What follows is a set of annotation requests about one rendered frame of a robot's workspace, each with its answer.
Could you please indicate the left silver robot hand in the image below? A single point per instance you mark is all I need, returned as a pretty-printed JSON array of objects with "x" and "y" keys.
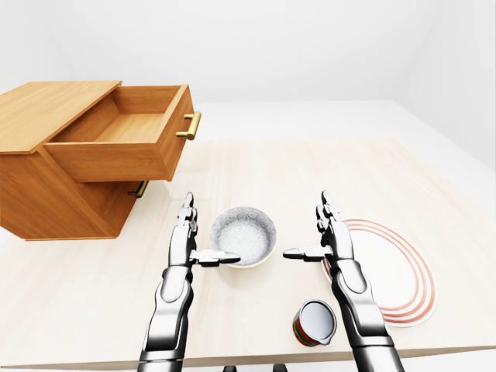
[{"x": 182, "y": 244}]

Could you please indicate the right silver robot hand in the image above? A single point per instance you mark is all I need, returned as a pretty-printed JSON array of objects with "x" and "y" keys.
[{"x": 337, "y": 240}]

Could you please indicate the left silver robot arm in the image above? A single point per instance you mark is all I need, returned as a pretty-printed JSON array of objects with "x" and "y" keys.
[{"x": 166, "y": 314}]

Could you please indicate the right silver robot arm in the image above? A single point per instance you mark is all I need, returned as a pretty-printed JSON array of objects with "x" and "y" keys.
[{"x": 360, "y": 310}]

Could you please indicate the patterned grey bowl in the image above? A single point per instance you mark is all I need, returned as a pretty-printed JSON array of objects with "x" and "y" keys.
[{"x": 244, "y": 236}]

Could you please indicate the wooden cabinet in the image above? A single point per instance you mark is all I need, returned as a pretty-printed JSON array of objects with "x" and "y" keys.
[{"x": 35, "y": 112}]

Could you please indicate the white plate with red rings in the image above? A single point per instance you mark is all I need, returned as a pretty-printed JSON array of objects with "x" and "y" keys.
[{"x": 391, "y": 271}]

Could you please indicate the closed wooden drawer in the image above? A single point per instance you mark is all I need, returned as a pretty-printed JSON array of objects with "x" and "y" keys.
[{"x": 112, "y": 201}]

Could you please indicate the red and green tin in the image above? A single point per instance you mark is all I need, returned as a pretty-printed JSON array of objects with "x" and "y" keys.
[{"x": 314, "y": 321}]

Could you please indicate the open wooden drawer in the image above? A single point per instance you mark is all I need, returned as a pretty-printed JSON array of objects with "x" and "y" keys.
[{"x": 128, "y": 155}]

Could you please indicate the small dark shape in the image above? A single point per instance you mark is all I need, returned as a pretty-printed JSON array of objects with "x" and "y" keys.
[
  {"x": 229, "y": 368},
  {"x": 280, "y": 368}
]

